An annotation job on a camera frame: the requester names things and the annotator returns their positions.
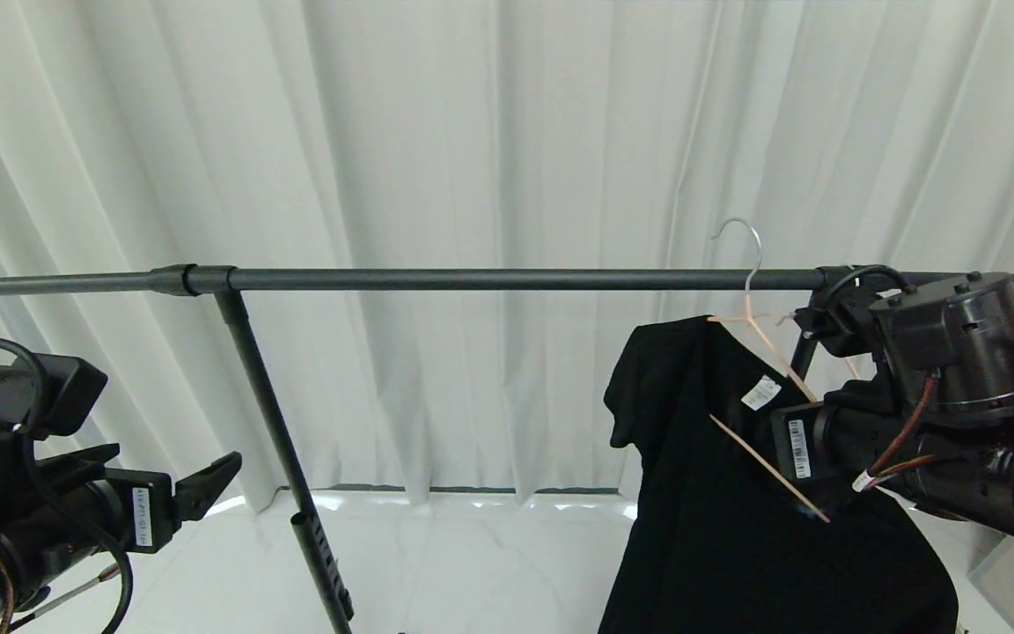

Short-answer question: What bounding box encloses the white curtain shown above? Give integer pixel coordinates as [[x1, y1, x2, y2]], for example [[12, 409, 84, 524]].
[[0, 0, 1014, 516]]

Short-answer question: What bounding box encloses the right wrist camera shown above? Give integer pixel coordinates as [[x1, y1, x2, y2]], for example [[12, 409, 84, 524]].
[[791, 280, 888, 360]]

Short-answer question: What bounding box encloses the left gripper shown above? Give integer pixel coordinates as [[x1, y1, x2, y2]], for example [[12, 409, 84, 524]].
[[0, 451, 243, 601]]

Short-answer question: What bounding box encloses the pink clothes hanger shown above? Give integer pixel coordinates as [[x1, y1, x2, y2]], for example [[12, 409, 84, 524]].
[[706, 217, 862, 526]]

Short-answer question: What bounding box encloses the black clothes rack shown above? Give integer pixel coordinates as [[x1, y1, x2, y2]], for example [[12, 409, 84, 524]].
[[0, 263, 1014, 634]]

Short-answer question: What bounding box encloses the black garment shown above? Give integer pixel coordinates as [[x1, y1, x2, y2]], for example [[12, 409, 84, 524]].
[[599, 314, 962, 634]]

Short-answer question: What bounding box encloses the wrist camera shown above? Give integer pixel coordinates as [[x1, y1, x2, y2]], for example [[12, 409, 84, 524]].
[[0, 350, 109, 496], [791, 280, 888, 360]]

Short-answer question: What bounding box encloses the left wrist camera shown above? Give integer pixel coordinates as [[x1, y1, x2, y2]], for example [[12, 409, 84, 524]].
[[0, 350, 109, 496]]

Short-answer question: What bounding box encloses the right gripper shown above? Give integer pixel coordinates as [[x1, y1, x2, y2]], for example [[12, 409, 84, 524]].
[[769, 386, 1014, 550]]

